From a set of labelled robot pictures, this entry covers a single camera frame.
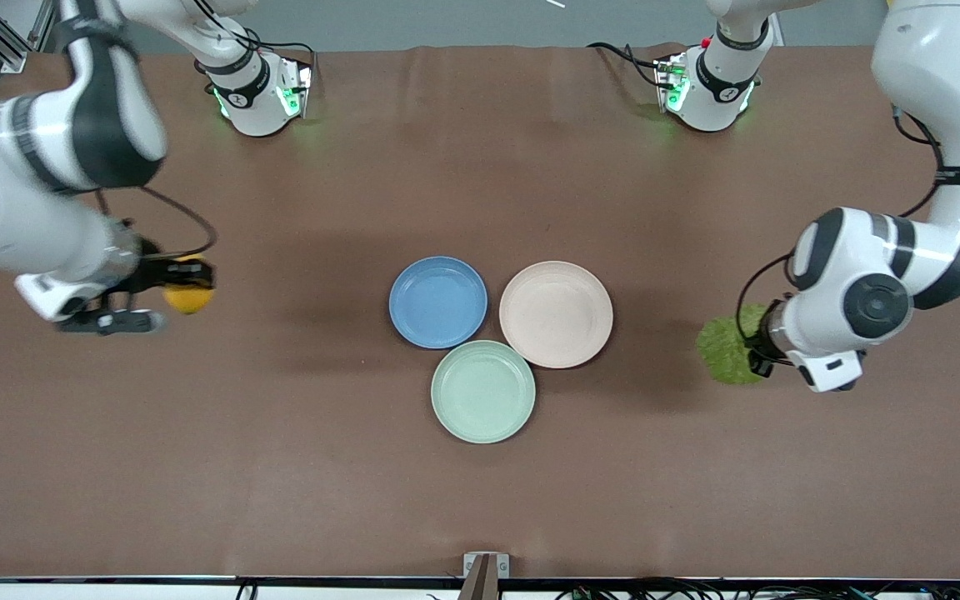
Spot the black left arm base cable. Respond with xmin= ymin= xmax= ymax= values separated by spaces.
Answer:
xmin=586 ymin=41 xmax=674 ymax=89

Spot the silver camera mount bracket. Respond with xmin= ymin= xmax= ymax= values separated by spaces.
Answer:
xmin=462 ymin=552 xmax=511 ymax=580

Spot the black arm base cable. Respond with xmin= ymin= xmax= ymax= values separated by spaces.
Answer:
xmin=586 ymin=41 xmax=674 ymax=89
xmin=191 ymin=0 xmax=316 ymax=94

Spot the green lettuce leaf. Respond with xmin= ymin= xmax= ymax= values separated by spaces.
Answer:
xmin=695 ymin=303 xmax=773 ymax=386

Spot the black right arm base cable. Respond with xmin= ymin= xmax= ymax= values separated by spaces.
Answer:
xmin=191 ymin=0 xmax=316 ymax=94

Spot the mint green round plate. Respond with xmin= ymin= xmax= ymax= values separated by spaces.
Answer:
xmin=431 ymin=340 xmax=537 ymax=444

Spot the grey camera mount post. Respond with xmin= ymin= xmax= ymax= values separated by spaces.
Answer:
xmin=457 ymin=556 xmax=501 ymax=600

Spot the beige round plate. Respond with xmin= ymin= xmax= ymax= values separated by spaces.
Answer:
xmin=499 ymin=261 xmax=614 ymax=369

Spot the blue round plate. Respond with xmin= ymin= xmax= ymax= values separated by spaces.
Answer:
xmin=388 ymin=256 xmax=489 ymax=350

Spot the yellow lemon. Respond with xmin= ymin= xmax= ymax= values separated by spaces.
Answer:
xmin=162 ymin=255 xmax=217 ymax=316

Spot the black table edge trim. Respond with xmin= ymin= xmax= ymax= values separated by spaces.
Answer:
xmin=0 ymin=574 xmax=960 ymax=587

